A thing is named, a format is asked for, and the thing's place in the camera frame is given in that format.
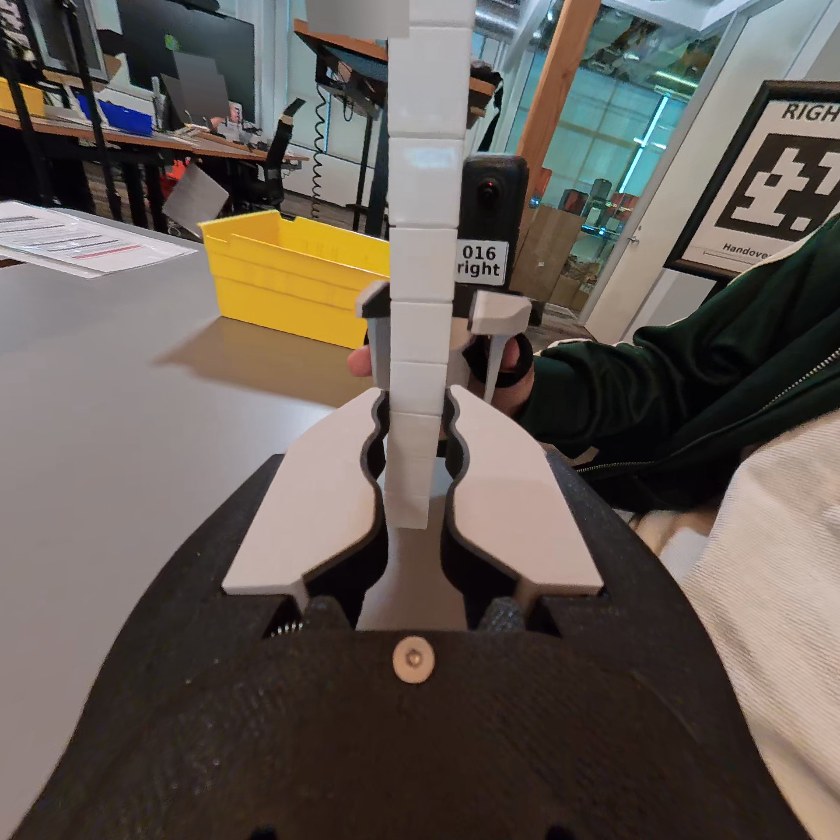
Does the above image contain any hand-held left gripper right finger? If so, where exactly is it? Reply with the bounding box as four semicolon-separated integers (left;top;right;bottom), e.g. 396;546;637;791
441;385;603;621

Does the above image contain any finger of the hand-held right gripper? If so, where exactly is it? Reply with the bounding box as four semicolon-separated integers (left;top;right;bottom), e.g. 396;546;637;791
356;281;392;383
468;289;532;403

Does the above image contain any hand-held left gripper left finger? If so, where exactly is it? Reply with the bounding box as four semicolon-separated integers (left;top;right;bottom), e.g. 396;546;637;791
222;387;388;614

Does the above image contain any white segmented bar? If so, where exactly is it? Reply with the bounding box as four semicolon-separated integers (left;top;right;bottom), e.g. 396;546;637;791
384;0;475;529

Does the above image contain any yellow plastic bin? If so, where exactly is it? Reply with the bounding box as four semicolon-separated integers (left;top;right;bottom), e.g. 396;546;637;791
198;210;393;350

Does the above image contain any person's right forearm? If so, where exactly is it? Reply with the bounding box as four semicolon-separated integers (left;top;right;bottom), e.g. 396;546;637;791
515;315;742;460

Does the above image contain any person's right hand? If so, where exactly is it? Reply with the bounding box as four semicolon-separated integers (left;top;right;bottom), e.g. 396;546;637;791
346;344;538;421

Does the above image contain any stack of cardboard boxes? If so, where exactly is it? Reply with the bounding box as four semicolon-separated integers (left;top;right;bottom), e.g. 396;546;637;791
525;203;614;309

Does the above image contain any black bag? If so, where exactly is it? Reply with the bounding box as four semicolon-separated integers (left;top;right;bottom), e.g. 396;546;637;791
469;58;505;152

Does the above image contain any black office chair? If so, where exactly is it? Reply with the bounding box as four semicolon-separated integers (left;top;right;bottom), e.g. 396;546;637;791
246;98;308;212

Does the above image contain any wooden standing desk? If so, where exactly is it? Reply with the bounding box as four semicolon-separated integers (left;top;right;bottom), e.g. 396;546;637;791
293;18;503;237

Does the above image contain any grey hanging card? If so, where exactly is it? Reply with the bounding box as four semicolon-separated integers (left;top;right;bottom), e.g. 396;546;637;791
162;163;231;225

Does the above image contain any person's green jacket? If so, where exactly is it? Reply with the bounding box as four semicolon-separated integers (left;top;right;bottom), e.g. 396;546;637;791
571;217;840;516

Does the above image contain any long wooden desk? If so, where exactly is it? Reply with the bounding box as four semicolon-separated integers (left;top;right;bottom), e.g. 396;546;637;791
0;108;309;231

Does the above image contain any person's white shirt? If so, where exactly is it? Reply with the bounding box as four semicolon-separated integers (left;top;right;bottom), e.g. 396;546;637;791
633;410;840;840

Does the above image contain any framed marker poster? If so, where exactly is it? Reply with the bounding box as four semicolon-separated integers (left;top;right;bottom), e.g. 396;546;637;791
664;80;840;280

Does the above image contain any laminated paper sheet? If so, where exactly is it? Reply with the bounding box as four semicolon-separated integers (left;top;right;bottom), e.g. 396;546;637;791
0;200;198;280

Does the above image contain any large black monitor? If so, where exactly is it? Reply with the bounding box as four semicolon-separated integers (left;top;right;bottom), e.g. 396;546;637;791
115;0;257;99

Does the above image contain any blue storage bin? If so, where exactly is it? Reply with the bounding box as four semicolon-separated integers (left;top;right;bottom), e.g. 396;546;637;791
74;92;154;137

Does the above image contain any long yellow bin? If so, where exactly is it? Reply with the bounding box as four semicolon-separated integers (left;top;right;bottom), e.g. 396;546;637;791
0;77;47;114

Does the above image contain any black panel display on pole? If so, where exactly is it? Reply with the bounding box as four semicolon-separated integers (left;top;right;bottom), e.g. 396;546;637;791
26;0;126;221

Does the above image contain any wooden post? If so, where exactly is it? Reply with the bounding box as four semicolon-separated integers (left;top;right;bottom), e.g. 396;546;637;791
515;0;603;178

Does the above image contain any black coiled cable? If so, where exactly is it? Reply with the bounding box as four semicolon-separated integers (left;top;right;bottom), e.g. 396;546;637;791
311;82;329;221

